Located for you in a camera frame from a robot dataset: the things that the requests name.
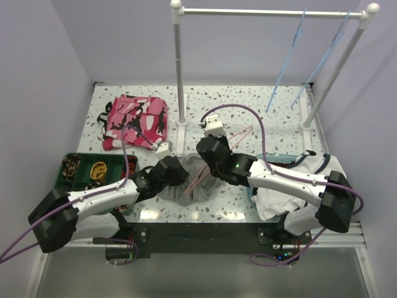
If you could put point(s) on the grey tank top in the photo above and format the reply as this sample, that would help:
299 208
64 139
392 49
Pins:
199 185

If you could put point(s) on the pink wire hanger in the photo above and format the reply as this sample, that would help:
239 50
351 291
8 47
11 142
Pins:
213 150

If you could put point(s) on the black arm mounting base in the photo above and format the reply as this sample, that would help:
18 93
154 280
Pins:
202 238

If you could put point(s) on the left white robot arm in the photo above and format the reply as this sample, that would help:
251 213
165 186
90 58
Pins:
55 219

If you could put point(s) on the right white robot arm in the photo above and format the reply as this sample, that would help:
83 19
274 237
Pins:
329 197

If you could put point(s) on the pink camouflage garment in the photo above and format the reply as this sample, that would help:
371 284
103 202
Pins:
134 122

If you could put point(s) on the orange black rolled tie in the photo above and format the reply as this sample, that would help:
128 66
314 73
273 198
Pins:
129 169

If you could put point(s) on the clear blue plastic basket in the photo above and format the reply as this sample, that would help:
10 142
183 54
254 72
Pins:
276 158

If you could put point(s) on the white navy trimmed shirt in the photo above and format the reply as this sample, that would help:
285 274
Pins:
312 164

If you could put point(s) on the brown patterned rolled tie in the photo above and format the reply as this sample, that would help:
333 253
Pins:
122 208

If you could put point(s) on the yellow rolled tie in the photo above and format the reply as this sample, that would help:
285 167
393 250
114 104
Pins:
98 171

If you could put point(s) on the black white rolled tie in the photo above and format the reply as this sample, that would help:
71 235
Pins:
93 185

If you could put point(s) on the green divided organizer tray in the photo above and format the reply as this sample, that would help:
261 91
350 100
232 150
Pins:
114 163

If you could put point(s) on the gold black rolled tie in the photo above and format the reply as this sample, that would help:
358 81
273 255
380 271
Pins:
70 164

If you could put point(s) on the white clothes rack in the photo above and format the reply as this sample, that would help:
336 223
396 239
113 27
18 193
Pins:
178 11

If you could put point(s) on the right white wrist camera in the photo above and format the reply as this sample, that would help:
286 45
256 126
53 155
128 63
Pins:
212 126

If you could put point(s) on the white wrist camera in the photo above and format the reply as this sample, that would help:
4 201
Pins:
164 149
212 126

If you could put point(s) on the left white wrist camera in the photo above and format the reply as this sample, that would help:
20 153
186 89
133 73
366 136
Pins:
164 149

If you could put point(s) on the left blue wire hanger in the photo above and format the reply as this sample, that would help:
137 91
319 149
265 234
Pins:
286 60

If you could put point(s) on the blue wire hanger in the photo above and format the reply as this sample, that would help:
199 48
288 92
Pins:
339 34
286 60

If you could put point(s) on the right blue wire hanger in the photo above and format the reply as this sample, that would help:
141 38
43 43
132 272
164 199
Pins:
339 34

